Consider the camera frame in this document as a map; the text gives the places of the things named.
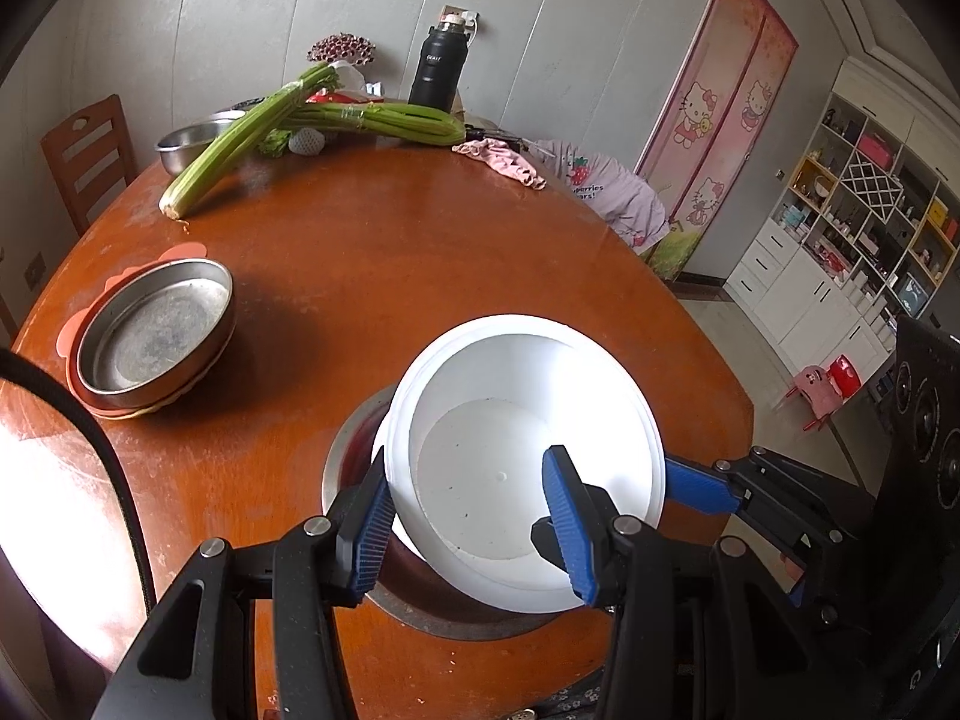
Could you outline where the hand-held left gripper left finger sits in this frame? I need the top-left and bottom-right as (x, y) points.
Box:
(90, 446), (396, 720)

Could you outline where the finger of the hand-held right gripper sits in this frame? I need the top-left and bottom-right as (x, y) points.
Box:
(664, 446), (878, 548)

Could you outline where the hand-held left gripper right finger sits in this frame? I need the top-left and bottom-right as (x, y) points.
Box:
(529, 445), (863, 720)

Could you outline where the large steel bowl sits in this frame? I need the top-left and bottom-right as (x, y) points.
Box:
(321, 382), (623, 642)

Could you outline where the shallow round steel pan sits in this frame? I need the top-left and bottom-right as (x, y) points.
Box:
(75, 257), (237, 413)

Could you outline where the dark floral clothing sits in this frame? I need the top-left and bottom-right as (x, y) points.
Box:
(517, 660), (623, 720)

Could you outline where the pink toy chair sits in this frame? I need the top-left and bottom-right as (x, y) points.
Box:
(784, 364), (845, 432)

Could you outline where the red plastic stool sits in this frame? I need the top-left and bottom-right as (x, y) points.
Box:
(821, 354), (863, 398)

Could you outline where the white cabinet shelf unit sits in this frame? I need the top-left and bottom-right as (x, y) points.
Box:
(724, 56), (960, 376)

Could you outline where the pink printed garment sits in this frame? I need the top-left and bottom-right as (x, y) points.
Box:
(536, 139), (670, 256)

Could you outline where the pink cloth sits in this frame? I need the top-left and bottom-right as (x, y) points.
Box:
(451, 139), (548, 192)

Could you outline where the pink cartoon door curtain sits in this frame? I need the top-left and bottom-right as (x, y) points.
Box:
(634, 0), (800, 282)

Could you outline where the long celery bunch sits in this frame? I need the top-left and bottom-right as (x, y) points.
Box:
(159, 64), (338, 220)

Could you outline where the wrapped celery bunch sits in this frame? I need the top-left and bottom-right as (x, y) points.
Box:
(259, 101), (467, 158)

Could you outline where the small steel bowl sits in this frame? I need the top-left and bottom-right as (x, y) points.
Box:
(155, 120), (230, 175)

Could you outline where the wooden slat-back chair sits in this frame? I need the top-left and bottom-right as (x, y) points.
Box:
(40, 94), (140, 237)

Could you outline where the black thermos bottle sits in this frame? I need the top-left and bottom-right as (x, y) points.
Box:
(407, 15), (470, 112)

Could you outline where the black cable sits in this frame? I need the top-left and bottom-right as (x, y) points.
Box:
(0, 347), (155, 608)

